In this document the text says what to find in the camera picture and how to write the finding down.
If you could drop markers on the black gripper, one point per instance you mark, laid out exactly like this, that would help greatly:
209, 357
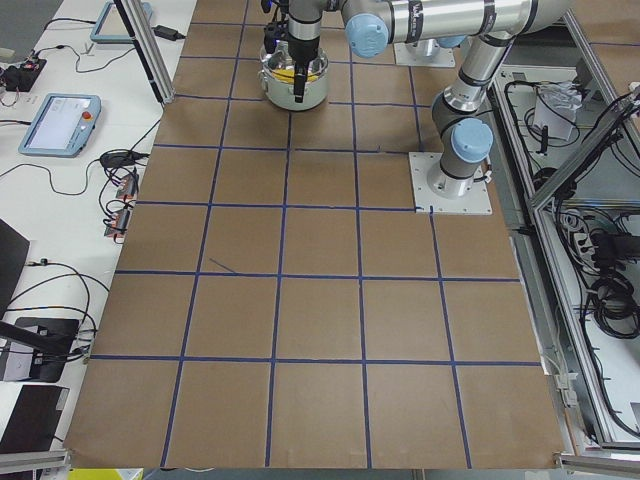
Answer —
303, 49

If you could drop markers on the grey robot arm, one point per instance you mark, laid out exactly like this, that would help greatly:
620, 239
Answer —
371, 26

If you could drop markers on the black power adapter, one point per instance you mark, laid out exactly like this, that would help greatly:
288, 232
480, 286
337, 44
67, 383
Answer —
168, 33

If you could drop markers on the far teach pendant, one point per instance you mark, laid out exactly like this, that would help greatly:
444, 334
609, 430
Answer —
109, 27

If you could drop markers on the teach pendant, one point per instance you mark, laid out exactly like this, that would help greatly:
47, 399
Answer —
62, 125
109, 27

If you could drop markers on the brown paper table cover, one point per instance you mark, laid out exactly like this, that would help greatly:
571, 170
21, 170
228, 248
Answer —
279, 302

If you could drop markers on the near teach pendant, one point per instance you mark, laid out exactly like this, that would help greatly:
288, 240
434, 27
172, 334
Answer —
62, 125

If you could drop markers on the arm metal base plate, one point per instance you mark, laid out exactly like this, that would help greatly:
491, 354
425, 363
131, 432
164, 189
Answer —
436, 193
425, 53

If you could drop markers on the aluminium frame post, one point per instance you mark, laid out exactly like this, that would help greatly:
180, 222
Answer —
140, 32

